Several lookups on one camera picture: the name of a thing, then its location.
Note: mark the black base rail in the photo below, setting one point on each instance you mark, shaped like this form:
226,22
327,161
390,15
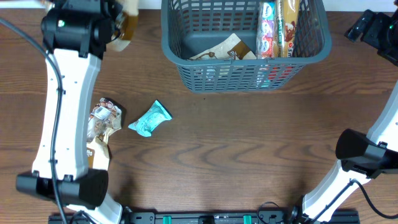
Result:
267,216

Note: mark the grey plastic basket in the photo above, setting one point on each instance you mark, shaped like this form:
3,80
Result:
191,27

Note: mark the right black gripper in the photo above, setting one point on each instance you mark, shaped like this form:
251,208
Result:
380,20

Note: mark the multicolour tissue pack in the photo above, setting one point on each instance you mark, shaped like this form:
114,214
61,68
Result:
265,43

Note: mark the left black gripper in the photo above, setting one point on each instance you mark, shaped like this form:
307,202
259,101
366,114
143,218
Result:
114,8

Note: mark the beige nut bag with label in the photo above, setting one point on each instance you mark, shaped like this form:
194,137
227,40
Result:
104,120

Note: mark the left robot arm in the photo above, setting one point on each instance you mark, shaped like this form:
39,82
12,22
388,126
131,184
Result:
75,36

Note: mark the beige snack bag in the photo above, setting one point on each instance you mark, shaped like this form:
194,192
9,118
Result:
126,22

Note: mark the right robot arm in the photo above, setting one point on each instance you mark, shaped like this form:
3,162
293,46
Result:
360,157

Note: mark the teal snack packet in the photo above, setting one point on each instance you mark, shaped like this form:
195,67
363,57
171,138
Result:
155,115

